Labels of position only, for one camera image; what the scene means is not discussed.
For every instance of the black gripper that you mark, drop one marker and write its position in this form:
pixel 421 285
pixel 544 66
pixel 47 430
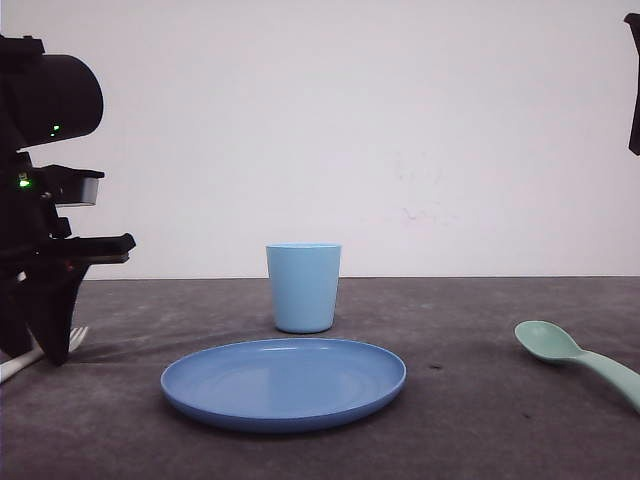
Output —
pixel 43 263

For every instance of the white plastic fork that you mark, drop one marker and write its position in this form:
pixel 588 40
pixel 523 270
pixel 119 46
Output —
pixel 15 365

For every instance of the light blue plastic cup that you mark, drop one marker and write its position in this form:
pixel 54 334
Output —
pixel 304 281

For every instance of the mint green plastic spoon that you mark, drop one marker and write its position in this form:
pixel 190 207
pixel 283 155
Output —
pixel 550 343

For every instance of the blue plastic plate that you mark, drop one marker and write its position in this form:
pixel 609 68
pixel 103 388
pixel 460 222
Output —
pixel 286 385

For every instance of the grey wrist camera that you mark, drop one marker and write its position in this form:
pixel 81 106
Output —
pixel 71 187

